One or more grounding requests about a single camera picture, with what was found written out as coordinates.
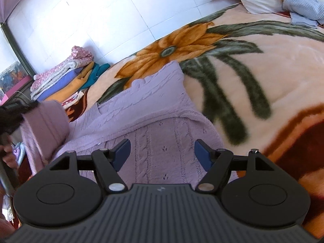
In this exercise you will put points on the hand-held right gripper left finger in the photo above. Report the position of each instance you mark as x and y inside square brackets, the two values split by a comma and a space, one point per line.
[123, 154]

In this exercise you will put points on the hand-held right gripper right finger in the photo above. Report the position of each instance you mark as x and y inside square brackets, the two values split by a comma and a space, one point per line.
[202, 154]

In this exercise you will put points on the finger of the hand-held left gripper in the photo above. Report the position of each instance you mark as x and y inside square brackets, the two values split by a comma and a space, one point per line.
[17, 114]

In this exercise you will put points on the lilac knit sweater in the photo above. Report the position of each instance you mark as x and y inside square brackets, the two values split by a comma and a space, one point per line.
[157, 121]

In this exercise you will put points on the stack of folded clothes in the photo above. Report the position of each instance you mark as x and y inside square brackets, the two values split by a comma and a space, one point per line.
[63, 68]

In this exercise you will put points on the colourful printed box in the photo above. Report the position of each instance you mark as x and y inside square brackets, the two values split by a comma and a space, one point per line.
[12, 77]

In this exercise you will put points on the purple folded cloth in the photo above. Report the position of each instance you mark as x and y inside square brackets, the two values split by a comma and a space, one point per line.
[62, 83]

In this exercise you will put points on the white red dotted cloth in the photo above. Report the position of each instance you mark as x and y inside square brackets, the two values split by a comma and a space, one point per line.
[73, 100]

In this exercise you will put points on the orange folded cloth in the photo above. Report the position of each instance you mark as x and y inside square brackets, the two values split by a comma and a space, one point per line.
[78, 81]

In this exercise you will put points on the teal folded cloth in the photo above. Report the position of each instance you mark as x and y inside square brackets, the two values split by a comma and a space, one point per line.
[97, 74]

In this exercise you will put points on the floral plush blanket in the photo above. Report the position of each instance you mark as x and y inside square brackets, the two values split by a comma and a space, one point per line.
[278, 68]

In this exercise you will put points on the blue striped cloth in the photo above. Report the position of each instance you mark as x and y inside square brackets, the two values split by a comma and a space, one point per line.
[302, 7]

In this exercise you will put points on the dark window frame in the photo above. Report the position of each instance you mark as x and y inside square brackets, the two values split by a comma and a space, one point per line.
[15, 45]

